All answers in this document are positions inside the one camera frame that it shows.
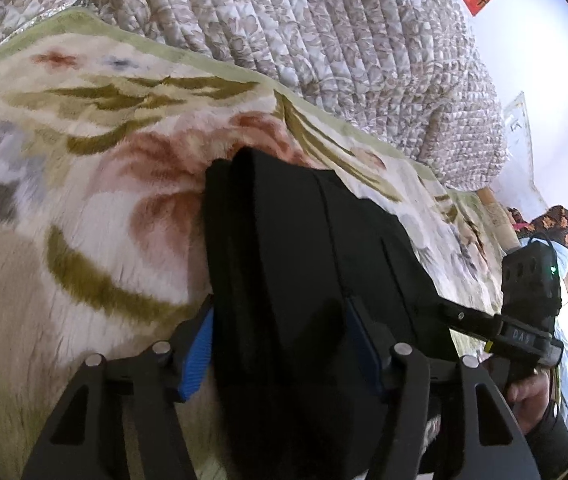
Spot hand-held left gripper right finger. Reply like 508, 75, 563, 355
343, 296, 542, 480

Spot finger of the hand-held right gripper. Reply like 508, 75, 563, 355
411, 294, 506, 342

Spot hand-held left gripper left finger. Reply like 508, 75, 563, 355
20, 294, 216, 480

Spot black pants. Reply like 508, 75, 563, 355
203, 146, 460, 480

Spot person's right hand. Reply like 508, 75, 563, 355
506, 372, 561, 437

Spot floral plush blanket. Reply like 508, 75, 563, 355
0, 7, 507, 480

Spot quilted leaf-print bedspread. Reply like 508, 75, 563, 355
81, 0, 511, 192

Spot grey leaf-print bed sheet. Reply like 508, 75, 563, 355
0, 0, 115, 78

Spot white wall hanging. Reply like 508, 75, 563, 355
500, 90, 539, 188

